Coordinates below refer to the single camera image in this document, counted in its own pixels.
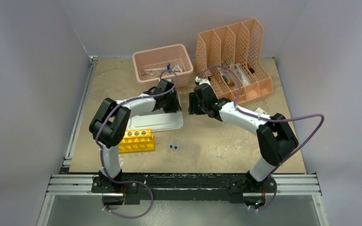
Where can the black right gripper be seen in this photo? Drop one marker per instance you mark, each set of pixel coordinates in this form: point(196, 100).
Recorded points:
point(193, 109)

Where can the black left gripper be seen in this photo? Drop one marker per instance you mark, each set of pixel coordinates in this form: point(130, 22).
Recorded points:
point(176, 106)

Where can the white plastic bin lid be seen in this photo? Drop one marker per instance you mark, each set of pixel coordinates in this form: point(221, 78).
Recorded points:
point(144, 116)

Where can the metal crucible tongs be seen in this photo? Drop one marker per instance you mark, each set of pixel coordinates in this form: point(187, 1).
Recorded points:
point(154, 71)

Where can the pink plastic bin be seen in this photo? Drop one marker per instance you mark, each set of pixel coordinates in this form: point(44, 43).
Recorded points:
point(160, 58)

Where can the yellow test tube rack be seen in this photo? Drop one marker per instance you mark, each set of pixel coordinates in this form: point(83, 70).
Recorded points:
point(135, 141)

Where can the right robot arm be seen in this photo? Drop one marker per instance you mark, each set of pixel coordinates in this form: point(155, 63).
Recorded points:
point(275, 136)

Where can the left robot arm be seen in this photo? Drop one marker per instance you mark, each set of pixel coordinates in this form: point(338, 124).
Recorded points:
point(109, 124)

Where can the colourful item in organizer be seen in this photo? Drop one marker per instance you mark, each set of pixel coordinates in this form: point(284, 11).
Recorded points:
point(229, 82)

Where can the clear plastic well plate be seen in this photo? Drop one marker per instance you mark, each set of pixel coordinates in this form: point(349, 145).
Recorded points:
point(186, 149)

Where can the clear packet in organizer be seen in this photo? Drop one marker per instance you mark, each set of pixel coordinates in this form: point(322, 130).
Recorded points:
point(241, 74)

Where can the peach mesh file organizer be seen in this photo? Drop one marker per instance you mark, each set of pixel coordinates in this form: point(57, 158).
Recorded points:
point(219, 49)

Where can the small white red box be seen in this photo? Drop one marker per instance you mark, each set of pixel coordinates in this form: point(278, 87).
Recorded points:
point(260, 111)

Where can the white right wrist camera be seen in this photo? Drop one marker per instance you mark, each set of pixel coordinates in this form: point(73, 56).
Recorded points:
point(199, 81)

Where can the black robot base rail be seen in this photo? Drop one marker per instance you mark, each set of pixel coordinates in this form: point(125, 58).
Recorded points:
point(235, 188)

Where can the aluminium frame rail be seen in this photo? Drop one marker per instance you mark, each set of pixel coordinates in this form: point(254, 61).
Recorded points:
point(70, 184)

